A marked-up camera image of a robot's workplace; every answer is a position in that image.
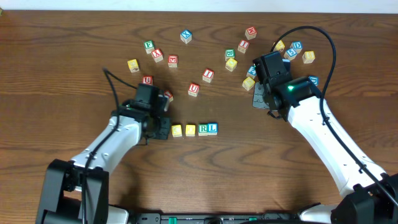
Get red I block upper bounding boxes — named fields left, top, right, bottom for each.
left=238, top=40, right=249, bottom=54

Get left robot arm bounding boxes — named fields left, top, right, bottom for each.
left=35, top=84, right=171, bottom=223

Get red A block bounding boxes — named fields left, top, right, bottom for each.
left=164, top=90, right=174, bottom=103

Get yellow S block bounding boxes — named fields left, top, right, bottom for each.
left=242, top=77, right=256, bottom=91

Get yellow O block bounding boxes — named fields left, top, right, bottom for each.
left=185, top=124, right=196, bottom=137

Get yellow block centre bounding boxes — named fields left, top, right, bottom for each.
left=225, top=58, right=238, bottom=72

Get red E block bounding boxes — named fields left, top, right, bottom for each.
left=168, top=55, right=178, bottom=68

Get yellow 8 block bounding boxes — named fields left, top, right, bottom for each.
left=302, top=51, right=315, bottom=64

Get blue 5 block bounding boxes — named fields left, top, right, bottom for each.
left=284, top=48, right=297, bottom=60

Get blue 2 block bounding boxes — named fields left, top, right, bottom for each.
left=246, top=65, right=257, bottom=80

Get red i block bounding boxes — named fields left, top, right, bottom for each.
left=238, top=40, right=249, bottom=54
left=202, top=68, right=215, bottom=83

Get yellow block upper right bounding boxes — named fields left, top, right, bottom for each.
left=273, top=40, right=285, bottom=53

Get red I block centre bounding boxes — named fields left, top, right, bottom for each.
left=202, top=68, right=215, bottom=83

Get green F block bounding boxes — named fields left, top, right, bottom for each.
left=144, top=40, right=155, bottom=54

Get blue D block upper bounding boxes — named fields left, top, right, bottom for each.
left=290, top=41, right=303, bottom=54

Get red block top right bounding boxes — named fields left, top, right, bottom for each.
left=245, top=27, right=257, bottom=40

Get red X block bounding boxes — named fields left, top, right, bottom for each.
left=151, top=49, right=164, bottom=63

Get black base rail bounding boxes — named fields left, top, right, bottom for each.
left=127, top=212, right=300, bottom=224

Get blue L block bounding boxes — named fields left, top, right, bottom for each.
left=207, top=123, right=218, bottom=136

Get red U block centre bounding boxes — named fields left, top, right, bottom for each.
left=188, top=83, right=200, bottom=97

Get red u block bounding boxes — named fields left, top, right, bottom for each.
left=142, top=76, right=154, bottom=85
left=188, top=83, right=200, bottom=97

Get blue d block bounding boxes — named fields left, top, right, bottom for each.
left=308, top=76, right=319, bottom=86
left=290, top=41, right=303, bottom=54

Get red U block left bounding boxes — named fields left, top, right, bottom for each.
left=142, top=76, right=154, bottom=85

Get yellow block far left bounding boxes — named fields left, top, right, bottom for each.
left=127, top=59, right=140, bottom=73

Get blue X block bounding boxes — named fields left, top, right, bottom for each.
left=180, top=29, right=192, bottom=44

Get blue D block right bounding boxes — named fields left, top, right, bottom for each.
left=308, top=76, right=319, bottom=86

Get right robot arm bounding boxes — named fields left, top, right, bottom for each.
left=253, top=52, right=397, bottom=223

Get green B block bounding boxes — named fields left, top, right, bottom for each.
left=224, top=49, right=236, bottom=61

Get yellow C block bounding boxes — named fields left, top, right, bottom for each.
left=172, top=124, right=183, bottom=138

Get green R block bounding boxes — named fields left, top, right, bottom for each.
left=198, top=124, right=208, bottom=136

